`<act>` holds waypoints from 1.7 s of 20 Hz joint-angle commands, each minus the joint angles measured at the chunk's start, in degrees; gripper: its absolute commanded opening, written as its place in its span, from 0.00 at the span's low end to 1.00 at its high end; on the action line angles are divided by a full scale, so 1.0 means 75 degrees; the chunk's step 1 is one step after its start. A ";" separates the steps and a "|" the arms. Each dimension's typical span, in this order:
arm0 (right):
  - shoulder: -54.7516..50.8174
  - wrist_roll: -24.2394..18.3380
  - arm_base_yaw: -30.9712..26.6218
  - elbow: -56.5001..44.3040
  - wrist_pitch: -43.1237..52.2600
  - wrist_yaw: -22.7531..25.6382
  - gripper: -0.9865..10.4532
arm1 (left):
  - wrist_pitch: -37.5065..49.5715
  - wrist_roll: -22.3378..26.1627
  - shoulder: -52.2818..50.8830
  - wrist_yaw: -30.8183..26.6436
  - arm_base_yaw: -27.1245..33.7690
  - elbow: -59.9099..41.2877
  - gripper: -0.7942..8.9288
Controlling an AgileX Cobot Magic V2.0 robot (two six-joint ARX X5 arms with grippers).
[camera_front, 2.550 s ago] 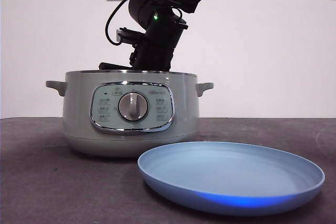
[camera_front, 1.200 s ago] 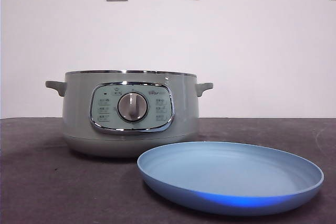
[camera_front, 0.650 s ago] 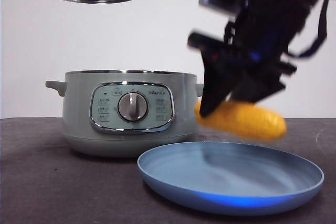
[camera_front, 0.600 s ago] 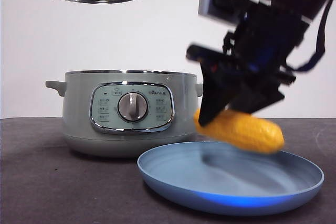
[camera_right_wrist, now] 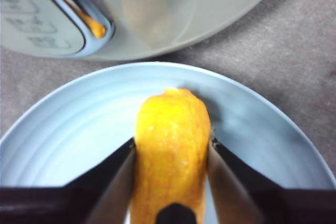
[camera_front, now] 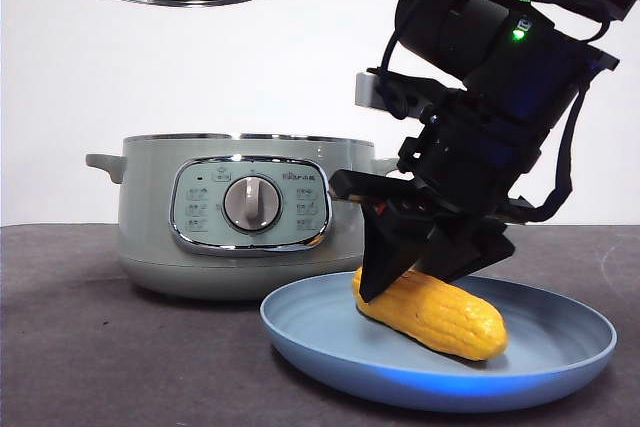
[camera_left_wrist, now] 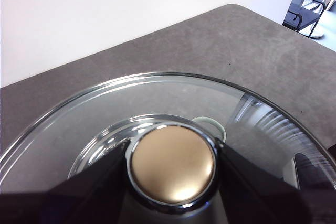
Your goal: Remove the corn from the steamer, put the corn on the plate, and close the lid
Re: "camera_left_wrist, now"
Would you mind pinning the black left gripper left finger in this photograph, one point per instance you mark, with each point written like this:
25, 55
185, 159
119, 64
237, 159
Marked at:
65, 203

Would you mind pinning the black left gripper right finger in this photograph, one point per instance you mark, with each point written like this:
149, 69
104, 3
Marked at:
262, 197

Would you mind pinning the glass lid with round knob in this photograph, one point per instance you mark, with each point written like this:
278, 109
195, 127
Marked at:
170, 163

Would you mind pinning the pale green electric steamer pot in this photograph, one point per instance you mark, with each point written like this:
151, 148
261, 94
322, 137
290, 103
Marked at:
210, 122

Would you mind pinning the black metal frame chair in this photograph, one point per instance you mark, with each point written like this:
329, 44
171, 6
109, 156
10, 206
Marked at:
304, 16

